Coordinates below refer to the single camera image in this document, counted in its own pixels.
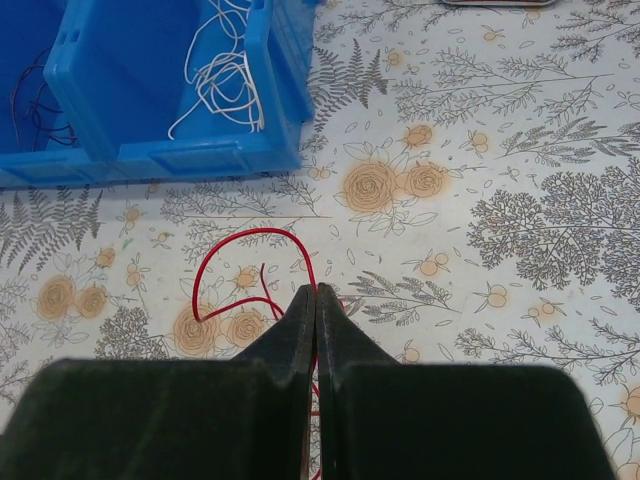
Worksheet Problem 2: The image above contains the white cable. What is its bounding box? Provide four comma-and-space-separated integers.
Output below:
167, 0, 266, 141

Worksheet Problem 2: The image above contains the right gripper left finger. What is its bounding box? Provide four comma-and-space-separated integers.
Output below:
1, 286, 315, 479

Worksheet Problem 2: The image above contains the blue three-compartment bin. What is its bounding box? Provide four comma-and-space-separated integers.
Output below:
1, 1, 316, 188

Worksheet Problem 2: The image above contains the floral table mat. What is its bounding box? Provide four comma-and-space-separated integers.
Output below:
1, 1, 639, 479

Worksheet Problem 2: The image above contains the dark blue cable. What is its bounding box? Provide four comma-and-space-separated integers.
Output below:
9, 47, 79, 151

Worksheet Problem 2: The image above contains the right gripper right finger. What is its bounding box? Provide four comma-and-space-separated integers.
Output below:
317, 284, 614, 479

